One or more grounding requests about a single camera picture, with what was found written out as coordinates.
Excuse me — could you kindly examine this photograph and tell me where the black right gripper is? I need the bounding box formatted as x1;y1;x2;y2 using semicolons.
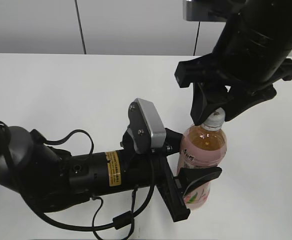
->
174;51;292;125

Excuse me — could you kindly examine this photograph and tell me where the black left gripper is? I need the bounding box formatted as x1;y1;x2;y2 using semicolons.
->
121;128;222;222

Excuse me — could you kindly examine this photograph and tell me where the pink oolong tea bottle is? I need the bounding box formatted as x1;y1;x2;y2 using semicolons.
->
176;125;227;210

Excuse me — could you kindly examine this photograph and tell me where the white bottle cap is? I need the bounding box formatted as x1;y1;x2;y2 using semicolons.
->
201;107;226;132

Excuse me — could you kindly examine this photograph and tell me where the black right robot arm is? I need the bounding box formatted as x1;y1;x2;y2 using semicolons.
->
174;0;292;126

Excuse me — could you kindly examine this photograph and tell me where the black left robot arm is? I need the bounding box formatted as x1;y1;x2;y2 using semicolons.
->
0;122;222;231

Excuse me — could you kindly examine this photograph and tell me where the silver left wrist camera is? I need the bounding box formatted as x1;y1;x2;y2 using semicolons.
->
127;98;166;155

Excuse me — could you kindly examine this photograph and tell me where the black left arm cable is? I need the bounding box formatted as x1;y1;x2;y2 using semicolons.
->
30;128;155;239

